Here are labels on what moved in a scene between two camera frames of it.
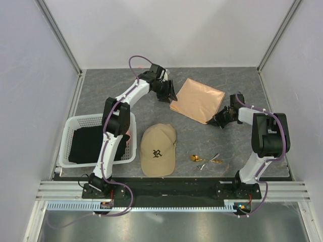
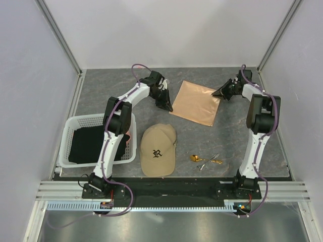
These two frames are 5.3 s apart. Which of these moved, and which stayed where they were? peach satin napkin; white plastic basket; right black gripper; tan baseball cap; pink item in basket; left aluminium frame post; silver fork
Moved: right black gripper
Stayed: silver fork; left aluminium frame post; tan baseball cap; pink item in basket; white plastic basket; peach satin napkin
